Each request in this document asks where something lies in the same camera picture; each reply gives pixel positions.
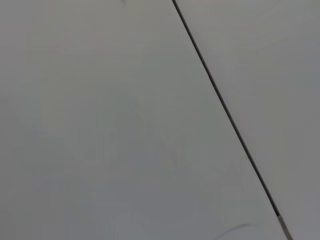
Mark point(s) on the black wall panel joint strip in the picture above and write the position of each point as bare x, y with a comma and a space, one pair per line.
221, 100

